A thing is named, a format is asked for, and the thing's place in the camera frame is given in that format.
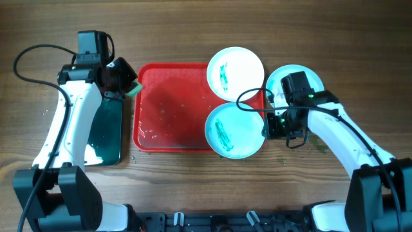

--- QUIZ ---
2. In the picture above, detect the green scrubbing sponge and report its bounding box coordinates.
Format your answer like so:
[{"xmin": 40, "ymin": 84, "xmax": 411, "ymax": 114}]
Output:
[{"xmin": 124, "ymin": 80, "xmax": 143, "ymax": 97}]

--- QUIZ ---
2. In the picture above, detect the pale green plate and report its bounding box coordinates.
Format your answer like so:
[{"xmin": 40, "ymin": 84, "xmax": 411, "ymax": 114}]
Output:
[
  {"xmin": 205, "ymin": 102, "xmax": 265, "ymax": 159},
  {"xmin": 266, "ymin": 64, "xmax": 324, "ymax": 108}
]

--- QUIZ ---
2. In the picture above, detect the white plate with stain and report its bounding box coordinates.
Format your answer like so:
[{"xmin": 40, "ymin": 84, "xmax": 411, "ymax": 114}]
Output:
[{"xmin": 206, "ymin": 46, "xmax": 265, "ymax": 102}]

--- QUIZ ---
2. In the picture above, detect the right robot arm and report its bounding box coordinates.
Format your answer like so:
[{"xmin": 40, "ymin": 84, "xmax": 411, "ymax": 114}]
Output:
[{"xmin": 263, "ymin": 90, "xmax": 411, "ymax": 231}]

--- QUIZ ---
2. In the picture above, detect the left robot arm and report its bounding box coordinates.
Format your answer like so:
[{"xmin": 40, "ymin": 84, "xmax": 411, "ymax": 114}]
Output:
[{"xmin": 14, "ymin": 57, "xmax": 145, "ymax": 231}]

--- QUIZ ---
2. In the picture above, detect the red plastic tray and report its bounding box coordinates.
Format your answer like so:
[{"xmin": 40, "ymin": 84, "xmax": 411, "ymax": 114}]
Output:
[{"xmin": 132, "ymin": 62, "xmax": 266, "ymax": 153}]

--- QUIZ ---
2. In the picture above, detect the black water tray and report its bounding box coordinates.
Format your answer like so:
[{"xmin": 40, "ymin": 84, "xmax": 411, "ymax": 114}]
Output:
[{"xmin": 84, "ymin": 93, "xmax": 124, "ymax": 166}]

